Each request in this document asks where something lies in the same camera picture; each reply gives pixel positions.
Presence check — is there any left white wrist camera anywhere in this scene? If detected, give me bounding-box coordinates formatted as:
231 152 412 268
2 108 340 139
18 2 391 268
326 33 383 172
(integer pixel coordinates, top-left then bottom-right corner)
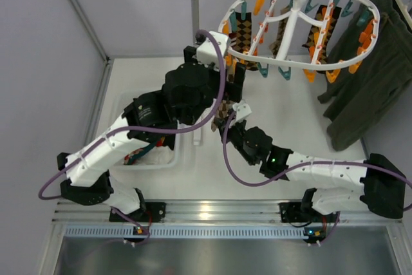
196 30 230 64

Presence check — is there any pile of colourful socks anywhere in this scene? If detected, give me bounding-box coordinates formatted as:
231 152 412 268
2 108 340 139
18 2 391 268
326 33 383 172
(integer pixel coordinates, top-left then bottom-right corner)
123 137 174 166

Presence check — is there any dark yellow argyle sock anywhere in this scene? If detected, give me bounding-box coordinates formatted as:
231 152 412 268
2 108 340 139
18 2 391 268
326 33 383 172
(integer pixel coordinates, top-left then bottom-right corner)
301 5 343 65

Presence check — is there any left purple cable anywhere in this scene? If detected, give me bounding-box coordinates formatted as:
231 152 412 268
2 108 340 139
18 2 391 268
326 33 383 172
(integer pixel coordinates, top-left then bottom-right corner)
37 29 226 243

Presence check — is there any silver rack upright pole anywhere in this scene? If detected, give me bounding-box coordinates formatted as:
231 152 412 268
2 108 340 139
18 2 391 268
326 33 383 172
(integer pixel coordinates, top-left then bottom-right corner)
191 0 200 44

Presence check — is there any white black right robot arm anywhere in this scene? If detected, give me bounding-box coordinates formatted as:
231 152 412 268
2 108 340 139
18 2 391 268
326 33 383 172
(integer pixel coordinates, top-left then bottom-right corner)
216 119 410 220

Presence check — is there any white garment hanger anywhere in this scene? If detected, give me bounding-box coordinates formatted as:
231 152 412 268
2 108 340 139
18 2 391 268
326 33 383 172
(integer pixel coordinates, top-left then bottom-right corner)
394 0 411 32

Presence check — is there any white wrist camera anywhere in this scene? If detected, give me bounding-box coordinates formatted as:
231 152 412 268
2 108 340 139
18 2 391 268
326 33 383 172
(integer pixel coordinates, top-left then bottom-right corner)
232 100 252 122
196 30 230 64

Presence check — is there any brown yellow argyle sock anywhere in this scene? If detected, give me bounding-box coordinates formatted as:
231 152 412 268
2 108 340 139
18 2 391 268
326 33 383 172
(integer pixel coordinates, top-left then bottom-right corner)
229 12 252 54

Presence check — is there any white slotted cable duct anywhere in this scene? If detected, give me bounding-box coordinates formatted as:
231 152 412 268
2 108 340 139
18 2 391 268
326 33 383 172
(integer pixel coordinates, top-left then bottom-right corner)
64 225 308 240

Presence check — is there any dark green hanging garment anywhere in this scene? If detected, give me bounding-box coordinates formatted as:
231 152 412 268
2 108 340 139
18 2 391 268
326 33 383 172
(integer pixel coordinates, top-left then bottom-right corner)
317 0 411 151

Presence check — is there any aluminium mounting rail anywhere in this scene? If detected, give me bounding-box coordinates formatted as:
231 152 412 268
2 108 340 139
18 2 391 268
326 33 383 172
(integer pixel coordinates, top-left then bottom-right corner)
53 199 403 224

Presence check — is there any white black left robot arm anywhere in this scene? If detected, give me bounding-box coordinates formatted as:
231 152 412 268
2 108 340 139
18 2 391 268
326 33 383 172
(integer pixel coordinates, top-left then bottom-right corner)
57 46 246 217

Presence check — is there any white plastic laundry basket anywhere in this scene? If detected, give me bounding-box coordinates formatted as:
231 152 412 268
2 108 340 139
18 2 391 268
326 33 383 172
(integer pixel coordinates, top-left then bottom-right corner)
109 89 182 171

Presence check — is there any white oval clip hanger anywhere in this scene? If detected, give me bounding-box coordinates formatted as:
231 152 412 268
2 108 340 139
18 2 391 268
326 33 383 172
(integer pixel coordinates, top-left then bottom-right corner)
218 0 380 83

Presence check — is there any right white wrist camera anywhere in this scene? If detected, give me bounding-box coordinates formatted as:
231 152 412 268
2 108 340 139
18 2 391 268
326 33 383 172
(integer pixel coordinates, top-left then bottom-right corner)
232 100 252 122

